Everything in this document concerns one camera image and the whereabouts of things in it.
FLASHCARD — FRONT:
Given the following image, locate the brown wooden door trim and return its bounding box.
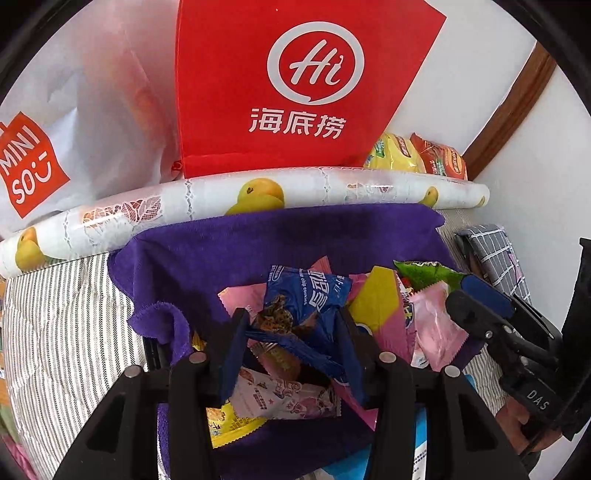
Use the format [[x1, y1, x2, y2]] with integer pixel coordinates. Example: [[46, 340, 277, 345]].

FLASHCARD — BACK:
[[462, 41, 557, 183]]

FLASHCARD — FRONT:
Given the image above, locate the green snack packet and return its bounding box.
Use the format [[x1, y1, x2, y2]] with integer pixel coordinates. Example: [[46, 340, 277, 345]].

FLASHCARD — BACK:
[[393, 260, 467, 294]]

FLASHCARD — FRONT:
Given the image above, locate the white pink cartoon snack packet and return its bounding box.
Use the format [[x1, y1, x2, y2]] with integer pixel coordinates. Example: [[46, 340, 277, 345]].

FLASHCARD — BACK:
[[231, 364, 340, 421]]

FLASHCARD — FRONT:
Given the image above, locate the lemon print rolled table cover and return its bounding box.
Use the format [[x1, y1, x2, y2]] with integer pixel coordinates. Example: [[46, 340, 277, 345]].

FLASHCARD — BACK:
[[0, 167, 489, 280]]

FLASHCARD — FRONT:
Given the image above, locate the red paper bag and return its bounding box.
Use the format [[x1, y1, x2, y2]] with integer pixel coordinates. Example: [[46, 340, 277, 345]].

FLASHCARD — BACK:
[[174, 0, 448, 178]]

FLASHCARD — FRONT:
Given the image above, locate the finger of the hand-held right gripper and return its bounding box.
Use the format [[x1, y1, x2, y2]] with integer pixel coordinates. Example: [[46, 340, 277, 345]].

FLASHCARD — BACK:
[[461, 274, 563, 357], [444, 288, 509, 352]]

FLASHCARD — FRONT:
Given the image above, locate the blue tissue pack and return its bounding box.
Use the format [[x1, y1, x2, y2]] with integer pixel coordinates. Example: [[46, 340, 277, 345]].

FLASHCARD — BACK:
[[318, 371, 478, 480]]

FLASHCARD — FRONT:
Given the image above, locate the magenta snack packet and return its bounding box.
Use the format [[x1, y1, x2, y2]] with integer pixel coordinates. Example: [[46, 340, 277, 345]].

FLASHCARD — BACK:
[[344, 267, 419, 432]]

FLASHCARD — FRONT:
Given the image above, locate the purple towel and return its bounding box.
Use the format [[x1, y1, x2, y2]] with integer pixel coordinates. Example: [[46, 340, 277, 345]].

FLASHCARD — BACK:
[[107, 203, 485, 480]]

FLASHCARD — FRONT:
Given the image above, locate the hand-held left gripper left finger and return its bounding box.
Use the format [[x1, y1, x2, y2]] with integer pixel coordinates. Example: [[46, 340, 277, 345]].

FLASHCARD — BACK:
[[53, 307, 250, 480]]

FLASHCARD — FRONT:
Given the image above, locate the yellow snack bag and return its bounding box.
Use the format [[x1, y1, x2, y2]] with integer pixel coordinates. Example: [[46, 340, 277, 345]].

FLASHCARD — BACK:
[[364, 133, 428, 174]]

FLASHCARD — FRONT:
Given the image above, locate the orange snack bag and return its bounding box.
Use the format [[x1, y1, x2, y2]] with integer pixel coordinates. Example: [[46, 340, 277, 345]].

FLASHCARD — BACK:
[[410, 133, 468, 182]]

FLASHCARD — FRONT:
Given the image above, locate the yellow snack packet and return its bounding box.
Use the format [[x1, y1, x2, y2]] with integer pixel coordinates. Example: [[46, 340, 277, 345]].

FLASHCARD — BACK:
[[208, 401, 269, 449]]

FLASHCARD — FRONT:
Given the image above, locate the person's right hand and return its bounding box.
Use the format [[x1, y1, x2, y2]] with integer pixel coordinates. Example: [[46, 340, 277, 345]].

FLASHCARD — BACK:
[[496, 399, 561, 457]]

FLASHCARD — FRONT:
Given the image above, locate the blue cookie packet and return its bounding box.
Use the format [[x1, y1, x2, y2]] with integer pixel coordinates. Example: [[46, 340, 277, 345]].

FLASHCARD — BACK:
[[245, 264, 354, 384]]

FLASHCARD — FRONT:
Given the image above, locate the striped tablecloth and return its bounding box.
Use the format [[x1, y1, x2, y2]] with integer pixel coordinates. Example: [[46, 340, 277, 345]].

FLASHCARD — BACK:
[[0, 210, 522, 480]]

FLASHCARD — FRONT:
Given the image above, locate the grey checked folded cloth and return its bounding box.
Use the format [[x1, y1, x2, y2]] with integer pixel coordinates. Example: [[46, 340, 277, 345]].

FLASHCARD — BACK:
[[455, 223, 532, 305]]

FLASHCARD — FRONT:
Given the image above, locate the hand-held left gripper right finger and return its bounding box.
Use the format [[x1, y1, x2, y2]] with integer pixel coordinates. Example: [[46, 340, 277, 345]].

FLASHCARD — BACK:
[[336, 308, 529, 480]]

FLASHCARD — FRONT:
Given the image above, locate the white plastic bag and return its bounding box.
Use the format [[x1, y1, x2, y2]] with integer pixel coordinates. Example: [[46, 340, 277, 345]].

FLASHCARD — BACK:
[[0, 0, 185, 234]]

